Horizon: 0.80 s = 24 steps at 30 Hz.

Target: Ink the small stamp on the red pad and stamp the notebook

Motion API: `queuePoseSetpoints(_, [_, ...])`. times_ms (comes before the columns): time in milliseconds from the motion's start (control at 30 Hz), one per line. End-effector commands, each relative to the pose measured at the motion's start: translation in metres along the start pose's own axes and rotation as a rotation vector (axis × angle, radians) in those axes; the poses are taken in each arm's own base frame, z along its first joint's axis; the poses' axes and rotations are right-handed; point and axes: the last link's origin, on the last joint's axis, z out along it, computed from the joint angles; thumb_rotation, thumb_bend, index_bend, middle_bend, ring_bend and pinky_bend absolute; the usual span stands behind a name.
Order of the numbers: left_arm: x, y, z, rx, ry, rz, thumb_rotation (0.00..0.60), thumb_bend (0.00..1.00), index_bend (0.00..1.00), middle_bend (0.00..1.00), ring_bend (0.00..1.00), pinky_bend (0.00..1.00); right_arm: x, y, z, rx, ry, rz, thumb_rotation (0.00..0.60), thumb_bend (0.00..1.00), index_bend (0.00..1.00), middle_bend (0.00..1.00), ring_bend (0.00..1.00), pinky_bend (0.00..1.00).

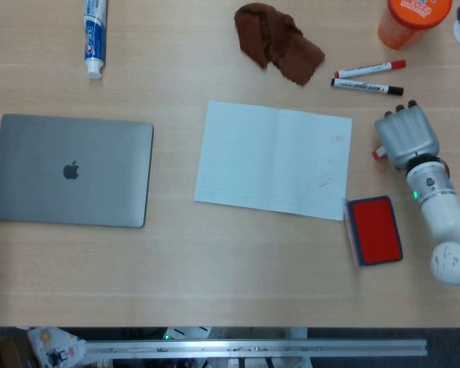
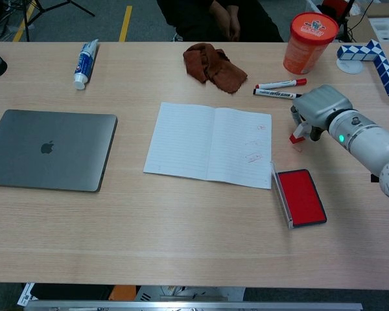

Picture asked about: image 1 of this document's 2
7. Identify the aluminium profile rail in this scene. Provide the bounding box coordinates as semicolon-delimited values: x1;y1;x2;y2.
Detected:
82;338;429;362

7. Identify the white printed bag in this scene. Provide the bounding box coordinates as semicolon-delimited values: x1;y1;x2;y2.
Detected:
26;327;88;368

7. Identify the orange plastic canister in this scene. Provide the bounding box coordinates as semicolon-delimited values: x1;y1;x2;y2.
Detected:
376;0;454;51

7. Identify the crumpled brown cloth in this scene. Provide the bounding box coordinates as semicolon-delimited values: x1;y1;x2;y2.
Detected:
233;2;327;87

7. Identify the red capped whiteboard marker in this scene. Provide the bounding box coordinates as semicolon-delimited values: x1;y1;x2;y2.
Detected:
333;59;407;79

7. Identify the brown cardboard box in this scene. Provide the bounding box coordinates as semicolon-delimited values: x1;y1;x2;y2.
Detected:
0;335;28;368

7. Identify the grey closed laptop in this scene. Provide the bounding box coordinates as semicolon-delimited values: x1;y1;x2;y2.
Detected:
0;113;155;229

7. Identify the blue white toothpaste tube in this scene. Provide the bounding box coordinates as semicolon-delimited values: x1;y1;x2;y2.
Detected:
84;0;110;81

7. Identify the white device under table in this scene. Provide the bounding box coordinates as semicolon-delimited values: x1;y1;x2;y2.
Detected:
163;326;212;340

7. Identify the black capped whiteboard marker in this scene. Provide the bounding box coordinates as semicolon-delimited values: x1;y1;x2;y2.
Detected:
330;77;405;97

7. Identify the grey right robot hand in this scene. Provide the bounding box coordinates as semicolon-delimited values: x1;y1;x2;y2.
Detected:
374;100;441;170

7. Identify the open lined notebook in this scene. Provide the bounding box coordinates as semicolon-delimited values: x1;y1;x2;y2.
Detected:
192;100;353;222

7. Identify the red ink pad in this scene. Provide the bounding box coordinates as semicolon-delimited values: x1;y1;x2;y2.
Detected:
341;195;404;270

